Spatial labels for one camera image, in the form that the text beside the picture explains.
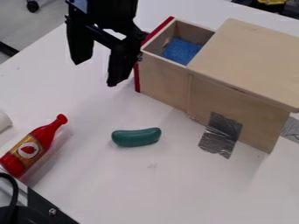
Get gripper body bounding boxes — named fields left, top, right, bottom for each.
left=63, top=0, right=151, bottom=49

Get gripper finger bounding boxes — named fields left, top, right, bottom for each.
left=105, top=43, right=143, bottom=88
left=64, top=21, right=96, bottom=66

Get drawer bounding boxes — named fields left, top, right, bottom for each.
left=133, top=16, right=218, bottom=114

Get black chair wheel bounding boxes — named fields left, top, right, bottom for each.
left=25, top=0, right=41, bottom=14

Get blue cloth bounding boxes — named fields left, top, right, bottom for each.
left=160, top=37, right=205, bottom=67

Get green toy pickle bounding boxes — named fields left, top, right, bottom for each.
left=110, top=127, right=163, bottom=149

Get red toy bottle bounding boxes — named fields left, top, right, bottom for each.
left=0, top=113, right=71, bottom=179

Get grey tape piece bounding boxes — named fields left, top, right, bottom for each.
left=196, top=111, right=245, bottom=160
left=279, top=115, right=299, bottom=144

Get black cable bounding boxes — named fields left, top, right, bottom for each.
left=0, top=171, right=22, bottom=224

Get black metal bracket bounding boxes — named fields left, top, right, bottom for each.
left=25, top=187, right=81, bottom=224

